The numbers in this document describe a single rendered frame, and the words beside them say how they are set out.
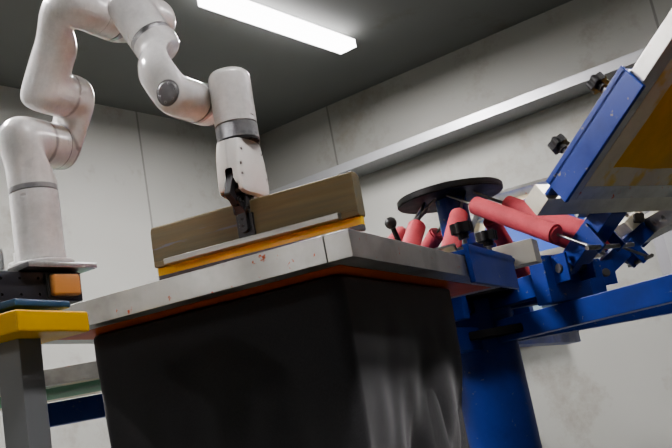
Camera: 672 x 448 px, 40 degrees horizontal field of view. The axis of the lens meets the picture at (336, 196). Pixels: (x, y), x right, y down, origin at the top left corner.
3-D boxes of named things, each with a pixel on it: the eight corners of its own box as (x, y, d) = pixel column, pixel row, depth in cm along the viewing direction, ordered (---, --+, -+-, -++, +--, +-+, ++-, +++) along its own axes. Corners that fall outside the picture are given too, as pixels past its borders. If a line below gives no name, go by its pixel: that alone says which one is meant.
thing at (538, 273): (589, 289, 207) (576, 237, 210) (287, 356, 238) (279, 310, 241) (640, 300, 280) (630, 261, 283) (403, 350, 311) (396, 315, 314)
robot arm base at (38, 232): (-14, 280, 181) (-21, 204, 184) (41, 280, 191) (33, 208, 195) (33, 261, 172) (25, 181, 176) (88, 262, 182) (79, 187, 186)
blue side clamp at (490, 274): (475, 281, 162) (467, 243, 163) (449, 288, 163) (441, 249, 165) (519, 288, 188) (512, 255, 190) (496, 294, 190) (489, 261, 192)
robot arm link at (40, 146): (-6, 196, 182) (-14, 120, 185) (44, 204, 193) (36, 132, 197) (29, 183, 177) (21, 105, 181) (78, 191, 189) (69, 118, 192)
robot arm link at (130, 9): (49, 5, 183) (101, 26, 196) (96, 78, 174) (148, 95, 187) (99, -56, 178) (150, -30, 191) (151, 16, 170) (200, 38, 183)
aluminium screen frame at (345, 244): (353, 256, 119) (348, 228, 120) (15, 345, 142) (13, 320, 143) (513, 284, 189) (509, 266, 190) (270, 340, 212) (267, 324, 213)
